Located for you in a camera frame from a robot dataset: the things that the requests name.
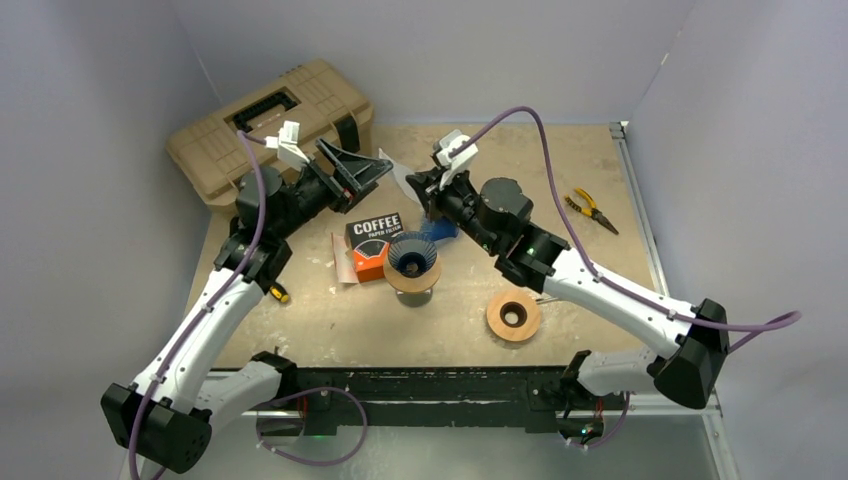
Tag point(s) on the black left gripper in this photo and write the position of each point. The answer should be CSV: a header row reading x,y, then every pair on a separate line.
x,y
358,170

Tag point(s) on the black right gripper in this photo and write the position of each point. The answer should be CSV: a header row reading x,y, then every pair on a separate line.
x,y
427,189

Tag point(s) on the white paper coffee filter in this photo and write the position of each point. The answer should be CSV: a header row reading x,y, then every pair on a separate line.
x,y
399,173

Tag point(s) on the blue glass dripper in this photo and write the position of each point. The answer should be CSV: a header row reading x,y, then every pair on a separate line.
x,y
411,253
438,230

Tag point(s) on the wooden dripper ring holder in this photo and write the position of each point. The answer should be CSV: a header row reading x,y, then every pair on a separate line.
x,y
412,285

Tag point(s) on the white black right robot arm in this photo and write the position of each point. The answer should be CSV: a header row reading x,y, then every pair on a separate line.
x,y
687,343

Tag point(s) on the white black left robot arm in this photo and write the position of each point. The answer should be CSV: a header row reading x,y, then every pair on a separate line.
x,y
167,415

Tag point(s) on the black orange coffee filter box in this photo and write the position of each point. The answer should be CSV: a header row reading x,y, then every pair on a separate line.
x,y
368,241

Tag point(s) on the white paper coffee filters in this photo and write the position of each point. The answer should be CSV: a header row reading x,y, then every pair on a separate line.
x,y
343,260

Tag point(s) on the tan plastic toolbox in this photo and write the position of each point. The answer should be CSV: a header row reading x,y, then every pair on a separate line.
x,y
314,94

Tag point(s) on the clear glass carafe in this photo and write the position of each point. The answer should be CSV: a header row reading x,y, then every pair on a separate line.
x,y
414,299

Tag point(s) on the yellow black screwdriver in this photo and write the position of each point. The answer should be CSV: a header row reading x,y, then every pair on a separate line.
x,y
279,293

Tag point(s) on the yellow black pliers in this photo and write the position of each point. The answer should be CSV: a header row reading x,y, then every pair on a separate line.
x,y
590,209

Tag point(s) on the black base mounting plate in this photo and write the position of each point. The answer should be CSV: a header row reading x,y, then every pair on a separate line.
x,y
536,399

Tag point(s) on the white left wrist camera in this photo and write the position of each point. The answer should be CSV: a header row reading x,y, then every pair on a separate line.
x,y
286,145

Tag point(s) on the aluminium frame rail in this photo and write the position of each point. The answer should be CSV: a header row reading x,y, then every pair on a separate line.
x,y
595,428

